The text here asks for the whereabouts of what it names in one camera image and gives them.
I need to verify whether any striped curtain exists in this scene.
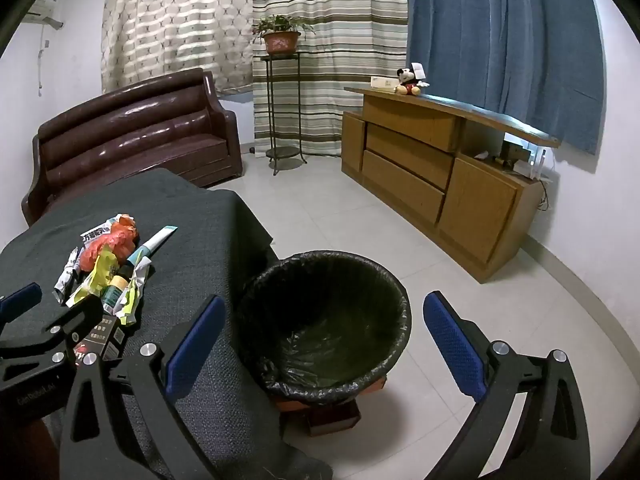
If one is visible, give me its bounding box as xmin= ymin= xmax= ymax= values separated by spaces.
xmin=251 ymin=0 xmax=410 ymax=158

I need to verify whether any beige patterned curtain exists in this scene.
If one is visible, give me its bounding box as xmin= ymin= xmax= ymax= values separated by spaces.
xmin=101 ymin=0 xmax=256 ymax=95

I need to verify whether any brown leather sofa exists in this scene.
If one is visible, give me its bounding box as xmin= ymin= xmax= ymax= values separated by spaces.
xmin=21 ymin=67 xmax=244 ymax=226

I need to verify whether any dark small box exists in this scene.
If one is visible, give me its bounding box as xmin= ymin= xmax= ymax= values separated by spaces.
xmin=501 ymin=141 xmax=532 ymax=166

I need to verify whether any thin wall conduit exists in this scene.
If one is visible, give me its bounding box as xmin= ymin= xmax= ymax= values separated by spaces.
xmin=37 ymin=37 xmax=51 ymax=96

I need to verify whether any black-lined trash bin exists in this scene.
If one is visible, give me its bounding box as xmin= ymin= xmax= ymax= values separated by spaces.
xmin=235 ymin=250 xmax=413 ymax=403

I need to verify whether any white device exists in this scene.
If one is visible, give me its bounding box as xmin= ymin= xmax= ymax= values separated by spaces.
xmin=520 ymin=147 xmax=546 ymax=181

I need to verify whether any white yellow wrapper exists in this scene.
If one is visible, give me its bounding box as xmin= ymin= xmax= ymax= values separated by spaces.
xmin=112 ymin=255 xmax=153 ymax=326

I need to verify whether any small green bottle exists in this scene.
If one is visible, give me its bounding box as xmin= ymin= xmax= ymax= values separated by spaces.
xmin=100 ymin=262 xmax=133 ymax=313

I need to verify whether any black packet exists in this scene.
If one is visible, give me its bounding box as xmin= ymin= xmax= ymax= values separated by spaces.
xmin=70 ymin=312 xmax=128 ymax=363

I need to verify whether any white printed packet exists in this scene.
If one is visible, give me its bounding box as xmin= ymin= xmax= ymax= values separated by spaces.
xmin=80 ymin=214 xmax=138 ymax=248

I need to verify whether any metal plant stand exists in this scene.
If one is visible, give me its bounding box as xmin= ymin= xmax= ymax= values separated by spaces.
xmin=260 ymin=51 xmax=309 ymax=177

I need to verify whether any white teal tube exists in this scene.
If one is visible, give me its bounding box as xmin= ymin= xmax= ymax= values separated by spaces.
xmin=126 ymin=225 xmax=178 ymax=266

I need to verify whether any yellow green wrapper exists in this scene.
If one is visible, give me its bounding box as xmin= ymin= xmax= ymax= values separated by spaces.
xmin=65 ymin=250 xmax=121 ymax=308

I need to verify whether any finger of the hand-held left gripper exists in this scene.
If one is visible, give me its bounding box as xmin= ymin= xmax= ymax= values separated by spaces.
xmin=0 ymin=296 xmax=103 ymax=368
xmin=0 ymin=282 xmax=44 ymax=332

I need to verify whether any blue curtain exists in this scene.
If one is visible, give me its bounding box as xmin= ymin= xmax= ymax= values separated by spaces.
xmin=406 ymin=0 xmax=606 ymax=156

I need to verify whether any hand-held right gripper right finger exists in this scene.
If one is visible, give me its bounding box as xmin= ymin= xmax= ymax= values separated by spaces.
xmin=422 ymin=290 xmax=592 ymax=480

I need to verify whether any small white wrapper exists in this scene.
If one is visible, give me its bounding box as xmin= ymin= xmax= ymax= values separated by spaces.
xmin=52 ymin=247 xmax=83 ymax=293

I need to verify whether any dark grey tablecloth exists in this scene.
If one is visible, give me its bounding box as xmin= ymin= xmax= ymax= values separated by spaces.
xmin=0 ymin=167 xmax=333 ymax=480

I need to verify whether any mouse plush toy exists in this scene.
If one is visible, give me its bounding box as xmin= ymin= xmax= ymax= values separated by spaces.
xmin=394 ymin=67 xmax=431 ymax=97

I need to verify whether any potted plant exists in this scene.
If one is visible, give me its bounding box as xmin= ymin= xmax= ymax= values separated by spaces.
xmin=251 ymin=15 xmax=317 ymax=57

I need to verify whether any wooden stool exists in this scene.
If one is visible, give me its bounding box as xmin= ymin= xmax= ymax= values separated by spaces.
xmin=270 ymin=375 xmax=388 ymax=438

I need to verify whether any orange plastic bag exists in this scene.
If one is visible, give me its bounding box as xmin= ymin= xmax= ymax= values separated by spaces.
xmin=79 ymin=222 xmax=141 ymax=273

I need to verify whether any wooden cabinet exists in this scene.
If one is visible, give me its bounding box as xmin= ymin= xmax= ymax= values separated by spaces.
xmin=341 ymin=86 xmax=562 ymax=283

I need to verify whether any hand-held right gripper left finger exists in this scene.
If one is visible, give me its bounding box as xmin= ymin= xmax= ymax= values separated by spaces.
xmin=59 ymin=294 xmax=227 ymax=480

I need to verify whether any white air conditioner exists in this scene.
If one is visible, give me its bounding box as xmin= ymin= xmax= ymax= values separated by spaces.
xmin=22 ymin=0 xmax=65 ymax=28

